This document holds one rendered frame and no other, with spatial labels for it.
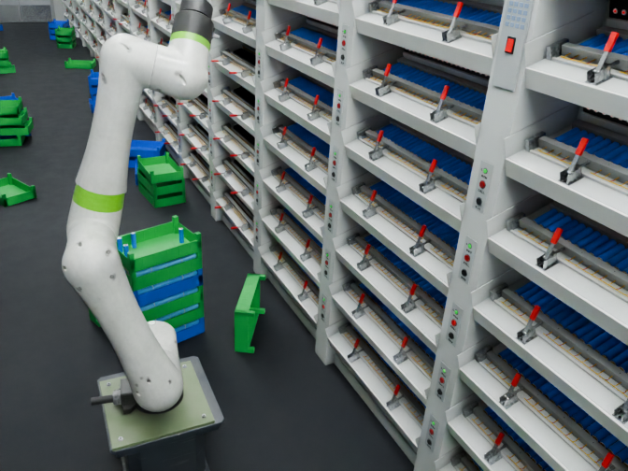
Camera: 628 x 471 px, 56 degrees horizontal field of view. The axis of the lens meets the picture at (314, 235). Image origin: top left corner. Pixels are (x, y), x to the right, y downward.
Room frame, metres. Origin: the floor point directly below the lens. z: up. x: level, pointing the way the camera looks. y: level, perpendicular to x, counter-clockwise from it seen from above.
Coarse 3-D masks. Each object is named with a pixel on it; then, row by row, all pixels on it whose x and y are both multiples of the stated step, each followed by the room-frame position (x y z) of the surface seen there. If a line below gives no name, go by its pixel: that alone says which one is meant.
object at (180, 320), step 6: (198, 306) 2.02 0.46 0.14; (186, 312) 1.97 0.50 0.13; (192, 312) 1.99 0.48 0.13; (198, 312) 2.01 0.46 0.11; (174, 318) 1.93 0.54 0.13; (180, 318) 1.95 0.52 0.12; (186, 318) 1.97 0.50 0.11; (192, 318) 1.99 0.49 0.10; (198, 318) 2.01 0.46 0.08; (174, 324) 1.93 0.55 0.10; (180, 324) 1.95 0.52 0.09
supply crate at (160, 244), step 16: (160, 224) 2.13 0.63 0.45; (176, 224) 2.15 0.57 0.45; (128, 240) 2.03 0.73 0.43; (144, 240) 2.07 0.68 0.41; (160, 240) 2.08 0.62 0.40; (176, 240) 2.09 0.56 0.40; (192, 240) 2.08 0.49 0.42; (128, 256) 1.83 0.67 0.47; (144, 256) 1.86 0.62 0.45; (160, 256) 1.91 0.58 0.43; (176, 256) 1.95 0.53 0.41
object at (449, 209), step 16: (352, 128) 1.87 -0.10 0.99; (368, 128) 1.88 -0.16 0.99; (352, 144) 1.85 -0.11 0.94; (352, 160) 1.83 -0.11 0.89; (368, 160) 1.72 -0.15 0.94; (384, 160) 1.70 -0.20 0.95; (384, 176) 1.65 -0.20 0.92; (400, 176) 1.59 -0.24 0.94; (416, 176) 1.58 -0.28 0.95; (400, 192) 1.58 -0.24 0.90; (416, 192) 1.50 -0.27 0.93; (432, 192) 1.48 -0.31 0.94; (432, 208) 1.44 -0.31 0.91; (448, 208) 1.39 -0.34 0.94
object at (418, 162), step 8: (368, 136) 1.86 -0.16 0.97; (376, 136) 1.81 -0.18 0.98; (384, 144) 1.77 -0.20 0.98; (392, 144) 1.74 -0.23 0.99; (400, 152) 1.69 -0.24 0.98; (408, 152) 1.67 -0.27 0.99; (400, 160) 1.67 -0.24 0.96; (408, 160) 1.65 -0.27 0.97; (416, 160) 1.62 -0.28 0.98; (424, 168) 1.58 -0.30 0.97; (432, 176) 1.54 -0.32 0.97; (448, 176) 1.50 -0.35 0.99; (448, 184) 1.49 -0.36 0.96; (456, 184) 1.46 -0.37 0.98; (464, 184) 1.44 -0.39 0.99; (464, 192) 1.43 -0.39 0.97
